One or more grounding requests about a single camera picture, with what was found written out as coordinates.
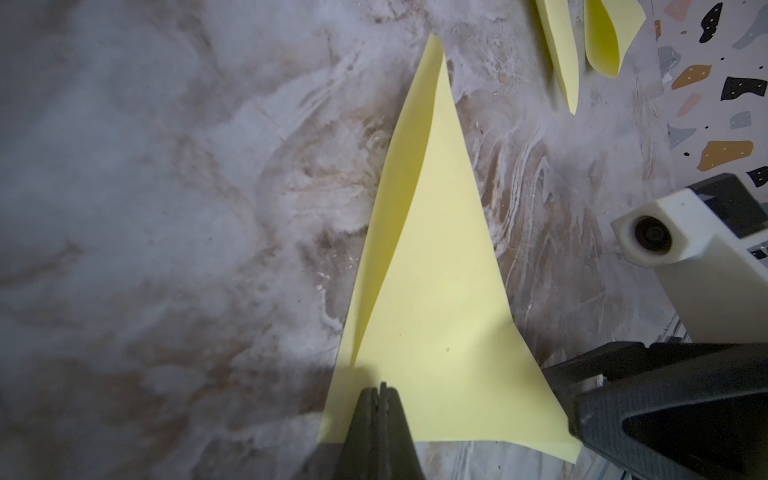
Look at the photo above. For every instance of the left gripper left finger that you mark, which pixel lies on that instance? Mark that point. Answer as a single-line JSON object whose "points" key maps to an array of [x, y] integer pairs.
{"points": [[359, 455]]}

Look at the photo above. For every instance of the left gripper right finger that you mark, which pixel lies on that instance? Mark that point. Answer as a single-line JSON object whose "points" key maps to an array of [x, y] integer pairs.
{"points": [[396, 453]]}

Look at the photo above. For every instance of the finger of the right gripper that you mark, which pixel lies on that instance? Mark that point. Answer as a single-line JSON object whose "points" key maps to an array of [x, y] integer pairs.
{"points": [[670, 410]]}

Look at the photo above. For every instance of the yellow square paper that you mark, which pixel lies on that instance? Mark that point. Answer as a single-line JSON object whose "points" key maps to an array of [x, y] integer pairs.
{"points": [[558, 30], [429, 314], [610, 28]]}

